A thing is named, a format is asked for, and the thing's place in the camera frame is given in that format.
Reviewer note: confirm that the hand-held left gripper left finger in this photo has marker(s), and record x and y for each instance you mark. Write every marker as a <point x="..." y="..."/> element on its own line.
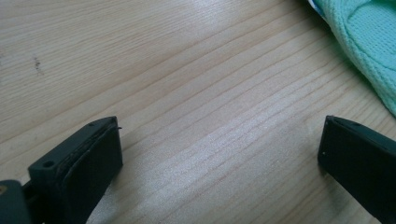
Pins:
<point x="77" y="168"/>

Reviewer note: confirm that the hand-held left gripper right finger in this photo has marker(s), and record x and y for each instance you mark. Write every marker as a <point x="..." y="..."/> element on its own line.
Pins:
<point x="358" y="158"/>

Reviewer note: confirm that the mint green knit garment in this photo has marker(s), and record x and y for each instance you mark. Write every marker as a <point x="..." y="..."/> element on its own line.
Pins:
<point x="367" y="40"/>

